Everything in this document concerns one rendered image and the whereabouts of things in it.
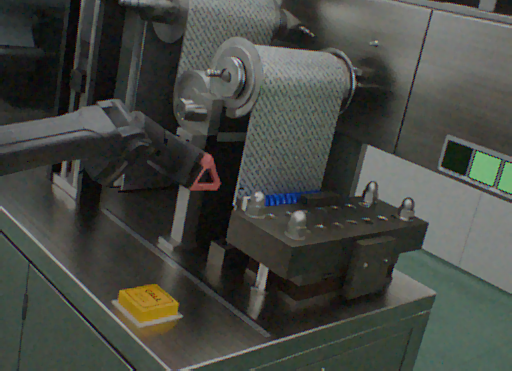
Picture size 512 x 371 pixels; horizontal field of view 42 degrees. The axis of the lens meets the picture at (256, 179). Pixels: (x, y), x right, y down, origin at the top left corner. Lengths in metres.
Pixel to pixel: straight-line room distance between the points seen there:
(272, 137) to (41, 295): 0.54
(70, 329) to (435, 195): 3.12
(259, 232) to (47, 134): 0.43
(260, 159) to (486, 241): 2.84
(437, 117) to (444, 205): 2.77
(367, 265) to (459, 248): 2.85
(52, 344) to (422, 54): 0.91
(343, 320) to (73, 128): 0.58
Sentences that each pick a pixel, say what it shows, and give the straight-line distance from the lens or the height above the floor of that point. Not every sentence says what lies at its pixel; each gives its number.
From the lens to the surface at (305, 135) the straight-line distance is 1.32.
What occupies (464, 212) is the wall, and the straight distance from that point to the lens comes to 4.03.
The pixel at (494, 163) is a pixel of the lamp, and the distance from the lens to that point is 1.28.
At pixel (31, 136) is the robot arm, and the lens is 0.88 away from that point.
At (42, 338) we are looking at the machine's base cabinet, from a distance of 1.39.
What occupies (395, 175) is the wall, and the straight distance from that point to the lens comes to 4.28.
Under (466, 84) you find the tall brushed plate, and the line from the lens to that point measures 1.32.
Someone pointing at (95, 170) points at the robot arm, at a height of 1.10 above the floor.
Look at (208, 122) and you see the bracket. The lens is 1.25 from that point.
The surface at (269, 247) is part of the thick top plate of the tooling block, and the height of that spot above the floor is 1.01.
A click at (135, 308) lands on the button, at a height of 0.92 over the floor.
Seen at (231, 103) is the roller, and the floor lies 1.20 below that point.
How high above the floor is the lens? 1.44
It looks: 17 degrees down
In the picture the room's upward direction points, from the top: 12 degrees clockwise
